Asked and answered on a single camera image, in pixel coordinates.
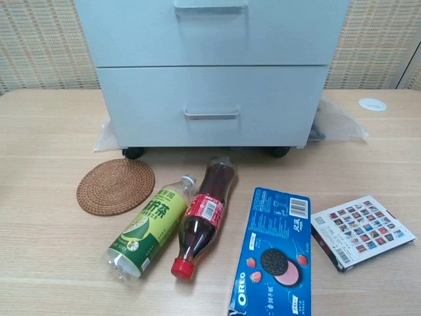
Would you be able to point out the grey drawer cabinet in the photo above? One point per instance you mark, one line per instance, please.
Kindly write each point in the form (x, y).
(302, 146)

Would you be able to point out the white middle drawer front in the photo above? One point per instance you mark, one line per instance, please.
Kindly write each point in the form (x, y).
(138, 36)

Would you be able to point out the red cap cola bottle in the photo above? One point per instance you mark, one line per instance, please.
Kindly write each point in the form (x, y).
(204, 210)

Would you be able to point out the black caster wheel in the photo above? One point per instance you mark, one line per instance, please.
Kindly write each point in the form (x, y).
(279, 152)
(133, 153)

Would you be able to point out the green label lemon tea bottle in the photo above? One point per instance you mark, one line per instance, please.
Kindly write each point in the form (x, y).
(148, 227)

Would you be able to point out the round woven rattan coaster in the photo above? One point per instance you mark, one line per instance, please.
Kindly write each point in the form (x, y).
(115, 187)

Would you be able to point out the blue Oreo cookie box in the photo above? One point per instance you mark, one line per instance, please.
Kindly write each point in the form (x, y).
(276, 250)

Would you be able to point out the white picture card box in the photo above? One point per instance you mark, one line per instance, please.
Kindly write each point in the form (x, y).
(361, 227)

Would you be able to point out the woven beige screen panel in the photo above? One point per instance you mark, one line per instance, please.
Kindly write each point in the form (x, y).
(42, 42)
(371, 39)

